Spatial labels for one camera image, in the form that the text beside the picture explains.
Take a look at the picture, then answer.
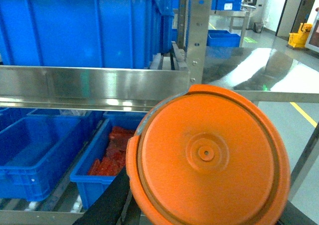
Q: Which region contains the grey waste basket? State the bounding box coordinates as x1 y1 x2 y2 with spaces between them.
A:
253 22 264 33

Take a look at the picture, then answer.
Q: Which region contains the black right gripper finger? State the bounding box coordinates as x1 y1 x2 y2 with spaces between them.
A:
74 167 130 225

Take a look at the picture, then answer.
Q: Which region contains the large blue crate upper shelf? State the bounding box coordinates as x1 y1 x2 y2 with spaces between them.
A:
0 0 173 69

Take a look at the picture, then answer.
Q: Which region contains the stainless steel shelf rack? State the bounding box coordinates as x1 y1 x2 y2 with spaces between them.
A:
0 0 215 225

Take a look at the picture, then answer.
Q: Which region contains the orange cylindrical cap 4680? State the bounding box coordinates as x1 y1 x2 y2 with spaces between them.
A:
126 85 290 225

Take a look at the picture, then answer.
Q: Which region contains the stainless steel side table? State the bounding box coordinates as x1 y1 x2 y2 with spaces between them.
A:
201 46 319 206

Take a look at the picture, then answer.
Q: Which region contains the blue plastic bin middle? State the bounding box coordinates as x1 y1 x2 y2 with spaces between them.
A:
0 109 103 202

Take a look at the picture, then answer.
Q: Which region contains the yellow mop bucket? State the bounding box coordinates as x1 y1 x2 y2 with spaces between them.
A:
288 23 313 48

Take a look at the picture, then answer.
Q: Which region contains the blue bin with red parts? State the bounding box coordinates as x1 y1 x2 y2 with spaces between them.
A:
70 112 146 209

